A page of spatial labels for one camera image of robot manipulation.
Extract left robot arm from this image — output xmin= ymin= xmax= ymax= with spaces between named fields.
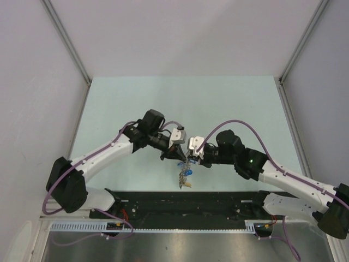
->
xmin=42 ymin=109 xmax=186 ymax=218

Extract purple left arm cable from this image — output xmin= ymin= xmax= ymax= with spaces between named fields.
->
xmin=41 ymin=121 xmax=183 ymax=246

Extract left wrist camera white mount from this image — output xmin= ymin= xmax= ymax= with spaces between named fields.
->
xmin=169 ymin=126 xmax=186 ymax=148

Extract white slotted cable duct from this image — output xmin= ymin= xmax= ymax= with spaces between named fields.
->
xmin=50 ymin=221 xmax=274 ymax=234

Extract left aluminium frame post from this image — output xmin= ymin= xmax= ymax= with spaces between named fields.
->
xmin=40 ymin=0 xmax=92 ymax=87

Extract right aluminium frame post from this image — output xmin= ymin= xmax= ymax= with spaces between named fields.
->
xmin=279 ymin=0 xmax=332 ymax=85

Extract metal disc keyring organizer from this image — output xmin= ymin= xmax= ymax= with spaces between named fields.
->
xmin=177 ymin=161 xmax=192 ymax=189

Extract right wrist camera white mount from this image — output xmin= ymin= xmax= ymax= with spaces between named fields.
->
xmin=187 ymin=136 xmax=204 ymax=160

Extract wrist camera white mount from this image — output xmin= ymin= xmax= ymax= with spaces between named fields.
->
xmin=169 ymin=126 xmax=186 ymax=148
xmin=187 ymin=136 xmax=204 ymax=160

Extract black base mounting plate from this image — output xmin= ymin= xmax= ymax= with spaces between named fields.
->
xmin=89 ymin=188 xmax=298 ymax=230

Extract aluminium frame post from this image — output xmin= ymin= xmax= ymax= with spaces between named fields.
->
xmin=40 ymin=0 xmax=92 ymax=87
xmin=279 ymin=0 xmax=332 ymax=85

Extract right aluminium side rail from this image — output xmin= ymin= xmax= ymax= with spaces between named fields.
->
xmin=274 ymin=78 xmax=313 ymax=178

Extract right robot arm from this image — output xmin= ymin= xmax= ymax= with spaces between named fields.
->
xmin=188 ymin=130 xmax=348 ymax=240

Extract aluminium front rail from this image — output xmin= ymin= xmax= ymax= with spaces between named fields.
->
xmin=39 ymin=209 xmax=90 ymax=222

